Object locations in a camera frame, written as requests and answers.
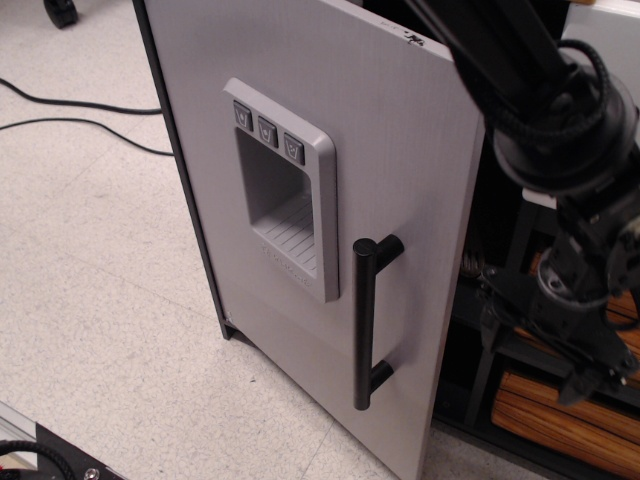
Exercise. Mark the dark grey shelf frame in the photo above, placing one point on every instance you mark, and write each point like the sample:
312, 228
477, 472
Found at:
470, 378

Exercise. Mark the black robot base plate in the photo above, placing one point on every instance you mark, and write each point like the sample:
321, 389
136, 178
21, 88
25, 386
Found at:
31, 451

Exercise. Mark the black bar door handle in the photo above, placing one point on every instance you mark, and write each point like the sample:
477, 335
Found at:
369, 259

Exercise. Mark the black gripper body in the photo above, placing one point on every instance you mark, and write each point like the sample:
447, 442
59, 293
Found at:
564, 306

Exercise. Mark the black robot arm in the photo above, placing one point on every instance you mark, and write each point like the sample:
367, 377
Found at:
560, 124

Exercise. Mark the black caster wheel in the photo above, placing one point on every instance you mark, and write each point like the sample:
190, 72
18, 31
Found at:
62, 13

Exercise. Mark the lower woven wooden basket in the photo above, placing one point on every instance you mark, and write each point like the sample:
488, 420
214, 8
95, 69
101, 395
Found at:
589, 431

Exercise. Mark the woven wooden basket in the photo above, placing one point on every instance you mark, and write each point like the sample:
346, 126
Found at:
589, 431
621, 311

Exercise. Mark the upper woven wooden basket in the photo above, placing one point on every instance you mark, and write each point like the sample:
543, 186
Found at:
621, 311

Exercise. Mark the grey water dispenser panel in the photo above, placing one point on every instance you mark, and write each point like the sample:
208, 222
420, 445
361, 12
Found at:
288, 169

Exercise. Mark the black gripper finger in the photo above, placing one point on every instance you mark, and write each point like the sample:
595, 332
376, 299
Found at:
580, 385

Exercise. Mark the grey toy fridge door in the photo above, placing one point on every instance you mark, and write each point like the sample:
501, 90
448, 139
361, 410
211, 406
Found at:
408, 141

